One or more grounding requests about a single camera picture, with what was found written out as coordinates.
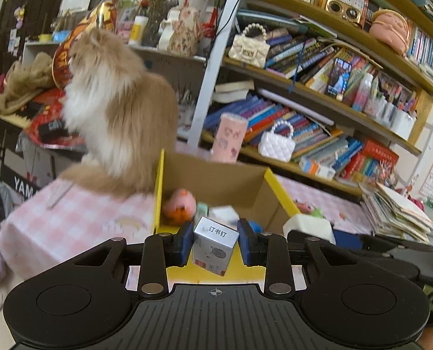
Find antler figurine decoration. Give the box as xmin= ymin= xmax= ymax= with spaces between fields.
xmin=373 ymin=164 xmax=400 ymax=191

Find glossy photo card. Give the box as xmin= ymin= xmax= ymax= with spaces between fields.
xmin=326 ymin=57 xmax=353 ymax=100

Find red gold snack bag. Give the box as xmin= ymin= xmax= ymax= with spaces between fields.
xmin=52 ymin=2 xmax=116 ymax=89

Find pink printed cup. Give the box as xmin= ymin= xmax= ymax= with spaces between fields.
xmin=210 ymin=113 xmax=249 ymax=163

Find blue orange white carton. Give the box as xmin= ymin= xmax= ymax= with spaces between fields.
xmin=298 ymin=157 xmax=336 ymax=182

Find fluffy tan cat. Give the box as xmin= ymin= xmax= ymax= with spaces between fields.
xmin=58 ymin=27 xmax=179 ymax=200

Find yellow cardboard box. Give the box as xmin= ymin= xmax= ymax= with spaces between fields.
xmin=153 ymin=149 xmax=302 ymax=285

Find small white red-label box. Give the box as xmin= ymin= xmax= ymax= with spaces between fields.
xmin=192 ymin=216 xmax=240 ymax=277

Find white rolled paper tube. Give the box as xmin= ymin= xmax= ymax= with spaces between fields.
xmin=256 ymin=87 xmax=336 ymax=127

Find white desk organizer with pens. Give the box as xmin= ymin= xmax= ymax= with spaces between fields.
xmin=366 ymin=93 xmax=418 ymax=140

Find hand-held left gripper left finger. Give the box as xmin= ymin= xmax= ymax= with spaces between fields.
xmin=71 ymin=222 xmax=194 ymax=298

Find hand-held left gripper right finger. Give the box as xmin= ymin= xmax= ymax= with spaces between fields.
xmin=238 ymin=219 xmax=363 ymax=298

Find pink face cushion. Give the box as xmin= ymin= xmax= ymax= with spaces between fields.
xmin=369 ymin=9 xmax=411 ymax=56

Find dried flower bunch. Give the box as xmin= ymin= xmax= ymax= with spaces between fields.
xmin=131 ymin=0 xmax=176 ymax=44

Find white shelf post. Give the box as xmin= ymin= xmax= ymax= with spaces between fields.
xmin=187 ymin=0 xmax=247 ymax=147

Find row of dark leaning books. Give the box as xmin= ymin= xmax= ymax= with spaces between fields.
xmin=264 ymin=34 xmax=371 ymax=92

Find white plastic bottle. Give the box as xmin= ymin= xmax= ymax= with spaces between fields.
xmin=129 ymin=15 xmax=149 ymax=46

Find pink printed desk mat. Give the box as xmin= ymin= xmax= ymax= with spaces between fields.
xmin=0 ymin=140 xmax=376 ymax=292

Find brown cloth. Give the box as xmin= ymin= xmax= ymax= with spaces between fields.
xmin=0 ymin=51 xmax=57 ymax=114

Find small pink plush toy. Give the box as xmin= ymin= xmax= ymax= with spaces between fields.
xmin=162 ymin=188 xmax=198 ymax=225

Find red boxed dictionaries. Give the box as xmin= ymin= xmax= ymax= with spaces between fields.
xmin=342 ymin=139 xmax=399 ymax=187

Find gold retro speaker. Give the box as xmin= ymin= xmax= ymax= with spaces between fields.
xmin=325 ymin=0 xmax=365 ymax=27

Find row of colourful books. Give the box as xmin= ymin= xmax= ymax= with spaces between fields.
xmin=202 ymin=95 xmax=364 ymax=176

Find black electric keyboard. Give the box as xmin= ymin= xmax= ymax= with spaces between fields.
xmin=0 ymin=163 xmax=43 ymax=198

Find pastel gradient bottle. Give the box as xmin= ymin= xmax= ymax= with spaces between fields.
xmin=351 ymin=73 xmax=374 ymax=112

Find cream quilted pearl-handle purse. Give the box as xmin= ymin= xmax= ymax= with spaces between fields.
xmin=228 ymin=23 xmax=270 ymax=68

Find thick white paperback book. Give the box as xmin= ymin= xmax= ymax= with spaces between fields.
xmin=213 ymin=80 xmax=256 ymax=105

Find wooden bookshelf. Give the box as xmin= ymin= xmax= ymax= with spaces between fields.
xmin=187 ymin=0 xmax=433 ymax=198

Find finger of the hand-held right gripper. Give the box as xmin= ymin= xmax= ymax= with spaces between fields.
xmin=287 ymin=229 xmax=365 ymax=254

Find floral cloth bag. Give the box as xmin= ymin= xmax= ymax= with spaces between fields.
xmin=158 ymin=7 xmax=203 ymax=58

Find stack of papers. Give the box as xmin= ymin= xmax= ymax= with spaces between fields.
xmin=362 ymin=182 xmax=433 ymax=246

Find white rectangular block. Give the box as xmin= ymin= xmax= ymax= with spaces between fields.
xmin=282 ymin=214 xmax=334 ymax=243

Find white quilted pearl-handle purse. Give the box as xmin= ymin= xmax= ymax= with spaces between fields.
xmin=258 ymin=120 xmax=296 ymax=163

